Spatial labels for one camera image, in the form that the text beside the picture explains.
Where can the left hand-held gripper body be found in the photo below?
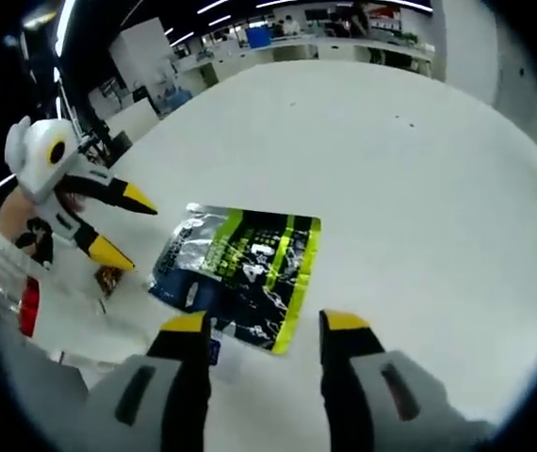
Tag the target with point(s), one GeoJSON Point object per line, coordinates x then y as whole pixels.
{"type": "Point", "coordinates": [33, 160]}

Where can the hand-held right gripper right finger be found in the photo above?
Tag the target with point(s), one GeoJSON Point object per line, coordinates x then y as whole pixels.
{"type": "Point", "coordinates": [391, 409]}

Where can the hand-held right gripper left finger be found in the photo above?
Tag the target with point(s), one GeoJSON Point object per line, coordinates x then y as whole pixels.
{"type": "Point", "coordinates": [155, 405]}

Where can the gold skincare sachet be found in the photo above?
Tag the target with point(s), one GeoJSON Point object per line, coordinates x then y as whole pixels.
{"type": "Point", "coordinates": [109, 280]}

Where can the white skincare sachet blue label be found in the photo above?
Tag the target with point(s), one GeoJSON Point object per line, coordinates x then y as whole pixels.
{"type": "Point", "coordinates": [216, 350]}

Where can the white skincare bottle red collar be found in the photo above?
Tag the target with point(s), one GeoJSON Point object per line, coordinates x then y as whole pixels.
{"type": "Point", "coordinates": [30, 306]}

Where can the black green skincare sachet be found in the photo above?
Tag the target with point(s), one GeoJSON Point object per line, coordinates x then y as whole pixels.
{"type": "Point", "coordinates": [249, 263]}

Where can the blue storage bin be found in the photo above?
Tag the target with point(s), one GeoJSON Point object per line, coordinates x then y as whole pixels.
{"type": "Point", "coordinates": [256, 37]}

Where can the person's left hand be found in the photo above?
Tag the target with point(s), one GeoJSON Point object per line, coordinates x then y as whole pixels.
{"type": "Point", "coordinates": [16, 216]}

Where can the blue water jug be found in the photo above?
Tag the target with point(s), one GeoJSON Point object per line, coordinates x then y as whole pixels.
{"type": "Point", "coordinates": [176, 100]}

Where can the white office workbench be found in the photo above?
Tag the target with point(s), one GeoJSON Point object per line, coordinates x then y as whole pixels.
{"type": "Point", "coordinates": [297, 49]}

